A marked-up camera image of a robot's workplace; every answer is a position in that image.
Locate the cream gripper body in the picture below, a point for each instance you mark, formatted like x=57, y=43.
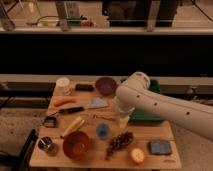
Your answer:
x=122, y=121

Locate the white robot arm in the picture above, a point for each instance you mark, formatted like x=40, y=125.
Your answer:
x=134, y=93

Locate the green plastic tray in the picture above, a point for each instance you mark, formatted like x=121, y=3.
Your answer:
x=138, y=115

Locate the purple grape bunch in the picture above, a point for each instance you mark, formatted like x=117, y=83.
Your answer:
x=119, y=142

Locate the blue cup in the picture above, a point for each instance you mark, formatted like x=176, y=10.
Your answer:
x=102, y=131

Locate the grey blue cloth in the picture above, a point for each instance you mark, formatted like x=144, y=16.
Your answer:
x=97, y=102

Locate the halved orange fruit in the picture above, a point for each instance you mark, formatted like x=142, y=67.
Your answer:
x=137, y=155

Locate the purple bowl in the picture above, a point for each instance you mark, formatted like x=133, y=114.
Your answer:
x=106, y=86

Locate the wooden table board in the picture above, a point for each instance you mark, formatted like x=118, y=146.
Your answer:
x=95, y=158

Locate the blue sponge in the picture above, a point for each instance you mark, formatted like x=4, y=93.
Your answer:
x=160, y=147

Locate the orange red bowl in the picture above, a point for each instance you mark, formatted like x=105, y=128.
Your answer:
x=76, y=145

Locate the black rectangular block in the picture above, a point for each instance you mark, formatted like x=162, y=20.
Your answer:
x=84, y=87

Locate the orange carrot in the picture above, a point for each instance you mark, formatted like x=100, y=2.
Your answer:
x=63, y=102

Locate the metal cup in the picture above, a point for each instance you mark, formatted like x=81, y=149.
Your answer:
x=48, y=146

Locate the black handled knife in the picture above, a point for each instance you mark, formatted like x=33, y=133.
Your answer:
x=69, y=110

